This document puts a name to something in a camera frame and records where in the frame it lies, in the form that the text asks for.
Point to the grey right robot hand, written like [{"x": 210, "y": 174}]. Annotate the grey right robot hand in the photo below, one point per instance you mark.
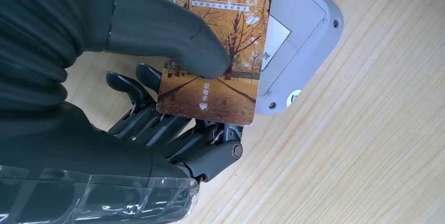
[{"x": 156, "y": 31}]

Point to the grey card reader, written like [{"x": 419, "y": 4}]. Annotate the grey card reader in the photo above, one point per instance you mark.
[{"x": 299, "y": 14}]

